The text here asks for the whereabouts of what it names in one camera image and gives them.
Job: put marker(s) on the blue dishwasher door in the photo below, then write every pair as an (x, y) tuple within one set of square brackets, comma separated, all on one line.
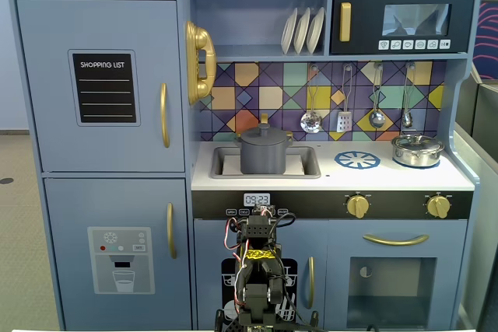
[(210, 242)]

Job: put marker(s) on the large blue fridge door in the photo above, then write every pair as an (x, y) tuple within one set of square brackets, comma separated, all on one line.
[(46, 114)]

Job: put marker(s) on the metal skimmer spoon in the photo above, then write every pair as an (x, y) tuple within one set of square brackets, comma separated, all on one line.
[(311, 123)]

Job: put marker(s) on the black control panel strip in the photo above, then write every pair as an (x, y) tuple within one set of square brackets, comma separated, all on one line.
[(397, 205)]

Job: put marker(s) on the black microwave door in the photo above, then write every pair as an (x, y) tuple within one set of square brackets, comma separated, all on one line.
[(365, 17)]

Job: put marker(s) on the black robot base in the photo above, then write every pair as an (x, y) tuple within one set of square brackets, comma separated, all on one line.
[(229, 322)]

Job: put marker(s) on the black shopping list board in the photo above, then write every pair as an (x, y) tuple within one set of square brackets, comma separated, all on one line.
[(104, 71)]

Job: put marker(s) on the small metal spoon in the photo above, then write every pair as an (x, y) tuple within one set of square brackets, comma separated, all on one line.
[(407, 119)]

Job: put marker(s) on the white toy plate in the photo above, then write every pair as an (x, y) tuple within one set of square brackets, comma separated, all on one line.
[(301, 30), (288, 32), (316, 29)]

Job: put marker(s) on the grey round lid with knob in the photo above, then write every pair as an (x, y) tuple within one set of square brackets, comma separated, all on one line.
[(264, 137)]

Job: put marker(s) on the gold toy telephone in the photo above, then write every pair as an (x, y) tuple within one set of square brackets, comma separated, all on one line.
[(200, 36)]

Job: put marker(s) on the black floor disc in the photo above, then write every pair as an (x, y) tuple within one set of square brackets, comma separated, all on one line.
[(5, 180)]

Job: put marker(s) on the metal ladle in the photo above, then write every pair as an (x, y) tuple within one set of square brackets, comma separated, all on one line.
[(376, 118)]

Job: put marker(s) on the grey plastic pot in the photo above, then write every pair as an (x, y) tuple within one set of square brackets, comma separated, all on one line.
[(262, 159)]

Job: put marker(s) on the digital clock display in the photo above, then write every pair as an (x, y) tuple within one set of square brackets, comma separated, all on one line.
[(253, 198)]

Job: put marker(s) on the grey toy sink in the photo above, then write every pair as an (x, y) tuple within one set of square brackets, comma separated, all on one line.
[(309, 163)]

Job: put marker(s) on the blue fridge door with dispenser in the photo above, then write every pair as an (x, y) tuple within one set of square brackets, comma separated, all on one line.
[(70, 203)]

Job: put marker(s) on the gold toy faucet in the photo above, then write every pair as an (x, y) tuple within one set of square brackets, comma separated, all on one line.
[(264, 117)]

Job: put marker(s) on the shiny steel pot lid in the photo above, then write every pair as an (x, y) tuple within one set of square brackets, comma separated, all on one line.
[(416, 141)]

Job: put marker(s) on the black dishwasher rack decal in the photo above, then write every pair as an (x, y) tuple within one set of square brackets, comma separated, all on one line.
[(227, 270)]

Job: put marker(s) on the blue oven door with window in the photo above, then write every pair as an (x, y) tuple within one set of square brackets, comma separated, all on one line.
[(338, 242)]

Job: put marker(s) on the metal slotted spatula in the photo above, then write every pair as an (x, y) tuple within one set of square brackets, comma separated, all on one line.
[(344, 122)]

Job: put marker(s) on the gold stove knob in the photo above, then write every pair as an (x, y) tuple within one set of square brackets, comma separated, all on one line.
[(358, 206), (439, 207)]

